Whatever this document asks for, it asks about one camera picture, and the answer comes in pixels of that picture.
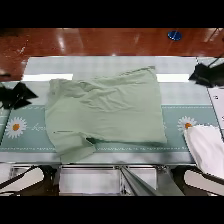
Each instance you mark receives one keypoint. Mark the pale green T-shirt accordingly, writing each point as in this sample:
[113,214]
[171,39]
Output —
[106,110]

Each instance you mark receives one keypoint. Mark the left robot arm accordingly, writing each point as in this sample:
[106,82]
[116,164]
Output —
[18,95]

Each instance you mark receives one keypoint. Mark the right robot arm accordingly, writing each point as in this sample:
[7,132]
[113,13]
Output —
[206,75]

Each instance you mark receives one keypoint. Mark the blue round object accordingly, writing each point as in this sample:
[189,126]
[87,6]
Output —
[174,35]

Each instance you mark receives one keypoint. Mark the white garment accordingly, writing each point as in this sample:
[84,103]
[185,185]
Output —
[208,150]

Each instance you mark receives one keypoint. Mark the white paper sheet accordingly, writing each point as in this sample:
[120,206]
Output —
[218,106]

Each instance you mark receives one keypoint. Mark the silver frame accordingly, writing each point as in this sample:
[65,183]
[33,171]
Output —
[137,184]

